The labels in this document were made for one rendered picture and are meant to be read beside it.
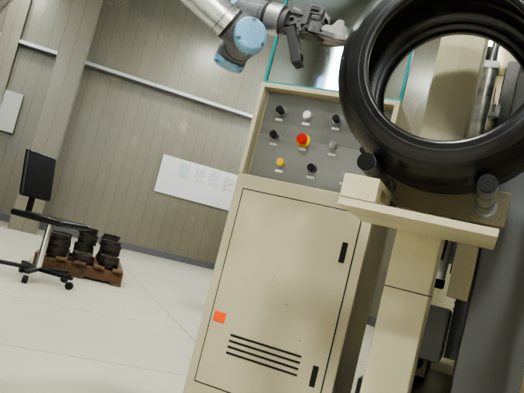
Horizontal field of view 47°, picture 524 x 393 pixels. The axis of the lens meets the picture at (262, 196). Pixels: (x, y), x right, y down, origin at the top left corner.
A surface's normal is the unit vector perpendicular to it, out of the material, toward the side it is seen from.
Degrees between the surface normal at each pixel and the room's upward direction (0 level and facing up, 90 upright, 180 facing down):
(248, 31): 93
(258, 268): 90
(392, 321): 90
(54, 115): 90
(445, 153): 100
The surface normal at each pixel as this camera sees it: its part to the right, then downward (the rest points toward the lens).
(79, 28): 0.33, 0.00
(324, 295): -0.33, -0.16
